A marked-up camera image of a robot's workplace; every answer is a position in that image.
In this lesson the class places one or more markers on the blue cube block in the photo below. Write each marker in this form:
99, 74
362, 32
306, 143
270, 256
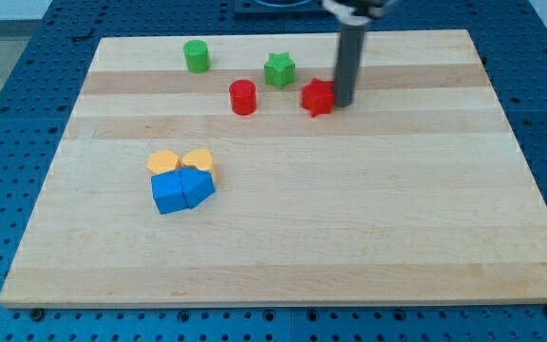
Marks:
167, 192

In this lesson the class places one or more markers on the green cylinder block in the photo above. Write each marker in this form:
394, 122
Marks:
196, 56

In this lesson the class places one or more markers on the blue pentagon block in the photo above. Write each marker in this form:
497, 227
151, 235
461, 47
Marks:
197, 185

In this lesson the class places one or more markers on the yellow heart block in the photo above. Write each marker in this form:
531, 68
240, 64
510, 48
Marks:
201, 159

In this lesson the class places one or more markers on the yellow hexagon block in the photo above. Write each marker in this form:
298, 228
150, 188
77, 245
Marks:
163, 161

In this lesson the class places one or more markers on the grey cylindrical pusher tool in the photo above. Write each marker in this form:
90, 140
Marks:
349, 51

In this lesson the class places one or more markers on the red cylinder block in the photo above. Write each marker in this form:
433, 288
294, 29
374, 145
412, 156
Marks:
243, 97

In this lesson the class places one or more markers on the green star block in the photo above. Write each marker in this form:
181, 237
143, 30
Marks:
279, 70

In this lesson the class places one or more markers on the red star block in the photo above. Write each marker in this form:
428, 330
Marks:
318, 97

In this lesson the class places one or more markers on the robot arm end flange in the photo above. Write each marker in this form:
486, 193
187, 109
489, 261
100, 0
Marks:
358, 12

